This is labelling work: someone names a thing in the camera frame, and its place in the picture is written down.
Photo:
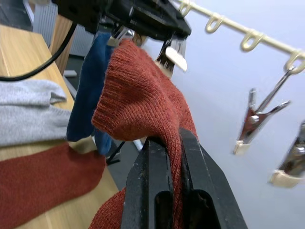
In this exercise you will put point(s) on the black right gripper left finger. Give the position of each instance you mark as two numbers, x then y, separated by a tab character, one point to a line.
147	190

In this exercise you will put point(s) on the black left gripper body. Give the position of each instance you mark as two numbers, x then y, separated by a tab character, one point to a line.
81	12

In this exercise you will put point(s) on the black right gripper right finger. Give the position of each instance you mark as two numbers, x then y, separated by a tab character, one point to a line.
207	190

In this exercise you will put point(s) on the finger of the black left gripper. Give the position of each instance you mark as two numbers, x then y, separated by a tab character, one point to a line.
155	19

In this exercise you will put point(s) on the metal clip with cream pads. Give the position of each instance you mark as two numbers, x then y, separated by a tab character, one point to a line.
293	157
252	119
176	58
113	41

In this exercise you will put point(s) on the rust red knitted sock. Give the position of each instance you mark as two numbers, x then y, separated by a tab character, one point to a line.
138	90
43	181

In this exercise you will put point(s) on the light grey knitted sock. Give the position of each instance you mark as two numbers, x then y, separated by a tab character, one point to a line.
23	112

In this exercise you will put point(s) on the cream plastic clip hanger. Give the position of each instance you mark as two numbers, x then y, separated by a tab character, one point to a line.
231	22

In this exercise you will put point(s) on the wooden side panel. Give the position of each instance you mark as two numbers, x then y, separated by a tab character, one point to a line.
63	43

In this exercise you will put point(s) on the white ribbed panel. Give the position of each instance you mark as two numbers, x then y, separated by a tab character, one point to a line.
44	21

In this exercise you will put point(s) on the blue sock with beige toe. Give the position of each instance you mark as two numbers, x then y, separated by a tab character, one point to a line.
88	78

